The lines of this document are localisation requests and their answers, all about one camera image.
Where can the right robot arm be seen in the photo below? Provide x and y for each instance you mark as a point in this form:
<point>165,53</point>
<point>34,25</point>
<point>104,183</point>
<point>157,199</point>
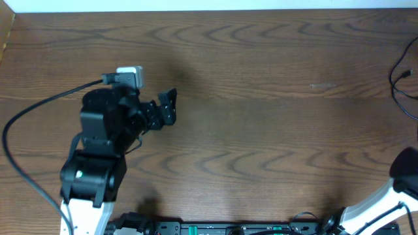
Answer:
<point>397,197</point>

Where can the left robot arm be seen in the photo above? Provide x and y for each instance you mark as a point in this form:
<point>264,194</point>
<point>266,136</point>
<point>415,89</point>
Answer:
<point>112,120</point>

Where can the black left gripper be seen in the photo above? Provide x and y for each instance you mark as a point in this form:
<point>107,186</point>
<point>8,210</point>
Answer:
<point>159,117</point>

